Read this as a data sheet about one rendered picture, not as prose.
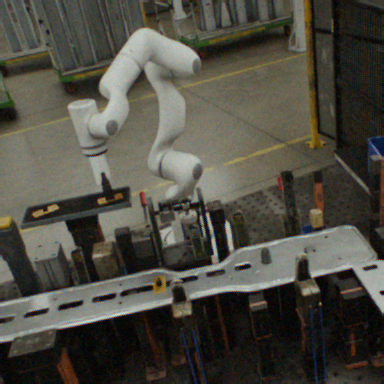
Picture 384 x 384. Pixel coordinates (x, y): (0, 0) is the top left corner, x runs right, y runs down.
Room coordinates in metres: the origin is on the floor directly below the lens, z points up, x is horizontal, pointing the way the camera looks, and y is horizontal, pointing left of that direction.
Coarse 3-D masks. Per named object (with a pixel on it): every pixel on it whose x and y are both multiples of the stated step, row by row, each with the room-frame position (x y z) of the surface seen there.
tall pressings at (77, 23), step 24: (48, 0) 8.06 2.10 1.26; (72, 0) 8.15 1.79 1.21; (96, 0) 8.47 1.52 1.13; (48, 24) 7.95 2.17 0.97; (72, 24) 8.07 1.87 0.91; (96, 24) 8.44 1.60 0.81; (120, 24) 8.55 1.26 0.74; (144, 24) 8.61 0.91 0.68; (72, 48) 7.99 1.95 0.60; (96, 48) 8.59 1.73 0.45; (120, 48) 8.50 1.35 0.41
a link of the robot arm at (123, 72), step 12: (120, 60) 1.73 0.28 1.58; (132, 60) 1.74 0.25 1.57; (108, 72) 1.70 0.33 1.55; (120, 72) 1.70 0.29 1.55; (132, 72) 1.72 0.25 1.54; (108, 84) 1.65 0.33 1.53; (120, 84) 1.67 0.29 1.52; (108, 96) 1.66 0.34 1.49; (120, 96) 1.60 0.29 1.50; (108, 108) 1.55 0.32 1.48; (120, 108) 1.57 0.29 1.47; (96, 120) 1.53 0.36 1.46; (108, 120) 1.52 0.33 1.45; (120, 120) 1.55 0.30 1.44; (96, 132) 1.51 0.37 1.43; (108, 132) 1.51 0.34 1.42
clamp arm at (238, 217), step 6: (234, 210) 1.47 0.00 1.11; (240, 210) 1.47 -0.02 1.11; (234, 216) 1.45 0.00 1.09; (240, 216) 1.45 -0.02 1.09; (234, 222) 1.45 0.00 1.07; (240, 222) 1.45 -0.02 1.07; (234, 228) 1.46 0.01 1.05; (240, 228) 1.45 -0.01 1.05; (240, 234) 1.44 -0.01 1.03; (246, 234) 1.44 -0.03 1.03; (240, 240) 1.44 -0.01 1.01; (246, 240) 1.44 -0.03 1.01; (240, 246) 1.43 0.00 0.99; (246, 246) 1.43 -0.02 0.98
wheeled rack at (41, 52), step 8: (32, 24) 10.93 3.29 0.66; (24, 48) 10.78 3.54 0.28; (40, 48) 10.35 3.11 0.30; (0, 56) 10.10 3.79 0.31; (8, 56) 10.15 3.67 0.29; (16, 56) 9.97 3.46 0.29; (24, 56) 9.95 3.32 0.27; (32, 56) 9.96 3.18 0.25; (40, 56) 10.01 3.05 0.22; (0, 64) 9.77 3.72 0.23; (8, 64) 9.82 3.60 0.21
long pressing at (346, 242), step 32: (256, 256) 1.34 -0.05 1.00; (288, 256) 1.31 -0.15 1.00; (320, 256) 1.29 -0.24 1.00; (352, 256) 1.26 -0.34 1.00; (96, 288) 1.31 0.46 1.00; (128, 288) 1.28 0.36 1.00; (192, 288) 1.23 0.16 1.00; (224, 288) 1.21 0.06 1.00; (256, 288) 1.19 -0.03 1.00; (32, 320) 1.20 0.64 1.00; (64, 320) 1.17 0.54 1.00; (96, 320) 1.16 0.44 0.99
